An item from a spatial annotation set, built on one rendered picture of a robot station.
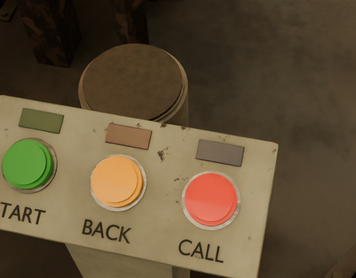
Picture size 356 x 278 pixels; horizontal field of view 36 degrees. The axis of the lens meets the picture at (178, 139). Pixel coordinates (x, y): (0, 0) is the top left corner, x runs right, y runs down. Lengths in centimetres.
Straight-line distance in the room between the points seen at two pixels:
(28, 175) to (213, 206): 15
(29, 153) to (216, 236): 16
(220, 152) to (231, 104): 79
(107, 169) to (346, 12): 109
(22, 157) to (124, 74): 19
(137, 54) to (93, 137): 19
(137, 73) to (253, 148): 21
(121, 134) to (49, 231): 10
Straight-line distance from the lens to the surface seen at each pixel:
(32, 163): 45
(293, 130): 119
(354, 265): 108
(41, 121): 46
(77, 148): 45
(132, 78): 60
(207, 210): 42
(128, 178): 43
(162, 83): 59
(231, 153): 43
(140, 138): 44
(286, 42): 135
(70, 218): 44
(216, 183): 42
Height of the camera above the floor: 98
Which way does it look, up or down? 58 degrees down
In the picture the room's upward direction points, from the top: 3 degrees counter-clockwise
